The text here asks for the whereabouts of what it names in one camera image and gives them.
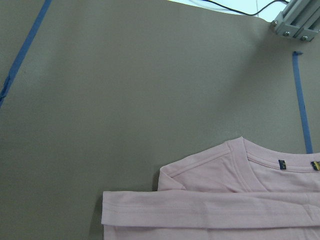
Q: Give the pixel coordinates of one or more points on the pink printed t-shirt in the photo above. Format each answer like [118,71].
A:
[234,191]

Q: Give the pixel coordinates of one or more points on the brown paper table cover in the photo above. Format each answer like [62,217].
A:
[112,90]

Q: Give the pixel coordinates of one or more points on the aluminium frame post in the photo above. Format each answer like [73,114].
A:
[300,19]

